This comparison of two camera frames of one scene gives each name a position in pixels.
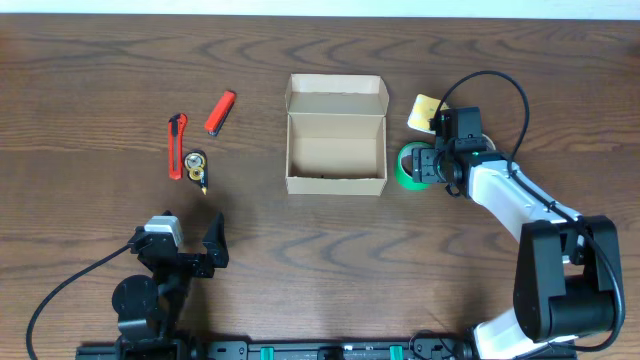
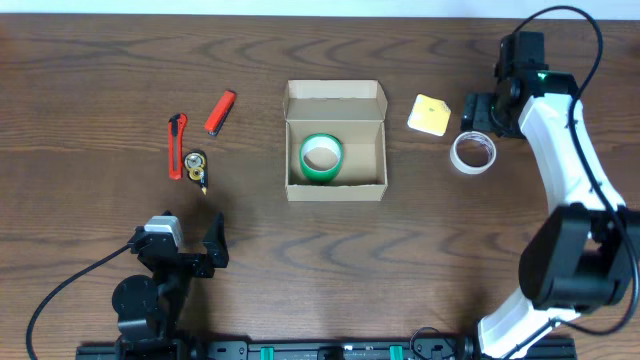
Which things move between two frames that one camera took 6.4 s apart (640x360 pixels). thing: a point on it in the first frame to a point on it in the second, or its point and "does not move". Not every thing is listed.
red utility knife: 176,127 does not move
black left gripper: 216,253 does not move
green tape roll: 407,180 to 321,157
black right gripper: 422,167 to 475,113
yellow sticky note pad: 424,109 does not move
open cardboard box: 336,134 does not move
